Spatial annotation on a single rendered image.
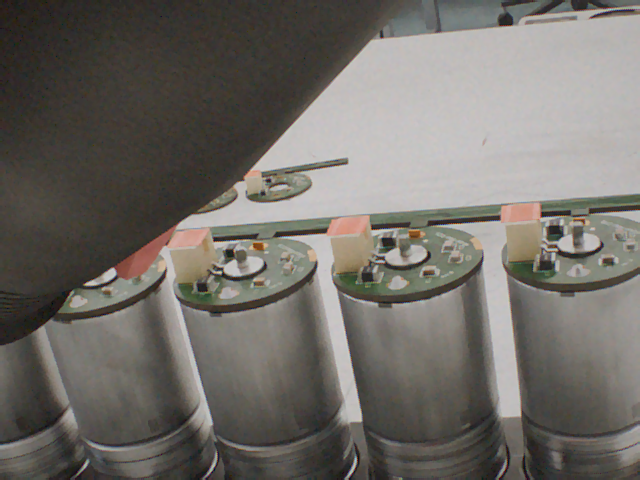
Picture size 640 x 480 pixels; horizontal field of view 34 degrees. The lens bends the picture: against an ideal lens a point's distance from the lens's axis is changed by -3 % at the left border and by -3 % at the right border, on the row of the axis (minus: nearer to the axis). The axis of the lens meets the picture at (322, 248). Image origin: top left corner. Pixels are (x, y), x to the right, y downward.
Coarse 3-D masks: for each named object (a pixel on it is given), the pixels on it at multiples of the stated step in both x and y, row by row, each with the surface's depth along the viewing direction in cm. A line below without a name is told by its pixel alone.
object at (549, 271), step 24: (576, 216) 18; (600, 216) 17; (552, 240) 17; (600, 240) 17; (624, 240) 16; (504, 264) 16; (528, 264) 16; (552, 264) 16; (576, 264) 16; (600, 264) 16; (624, 264) 16; (552, 288) 16; (576, 288) 15
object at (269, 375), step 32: (320, 288) 18; (192, 320) 18; (224, 320) 17; (256, 320) 17; (288, 320) 17; (320, 320) 18; (224, 352) 17; (256, 352) 17; (288, 352) 18; (320, 352) 18; (224, 384) 18; (256, 384) 18; (288, 384) 18; (320, 384) 18; (224, 416) 18; (256, 416) 18; (288, 416) 18; (320, 416) 18; (224, 448) 19; (256, 448) 18; (288, 448) 18; (320, 448) 18; (352, 448) 19
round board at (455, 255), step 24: (384, 240) 18; (432, 240) 18; (456, 240) 18; (384, 264) 18; (432, 264) 17; (456, 264) 17; (480, 264) 17; (360, 288) 17; (384, 288) 17; (408, 288) 16; (432, 288) 16
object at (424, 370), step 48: (336, 288) 17; (480, 288) 17; (384, 336) 17; (432, 336) 17; (480, 336) 17; (384, 384) 17; (432, 384) 17; (480, 384) 17; (384, 432) 18; (432, 432) 17; (480, 432) 18
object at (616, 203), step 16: (448, 208) 19; (464, 208) 19; (480, 208) 19; (496, 208) 19; (544, 208) 18; (560, 208) 18; (576, 208) 18; (592, 208) 18; (608, 208) 18; (624, 208) 18; (240, 224) 20; (256, 224) 20; (272, 224) 20; (288, 224) 20; (304, 224) 19; (320, 224) 19; (384, 224) 19; (400, 224) 19; (416, 224) 19; (432, 224) 19; (448, 224) 19; (224, 240) 20; (240, 240) 20
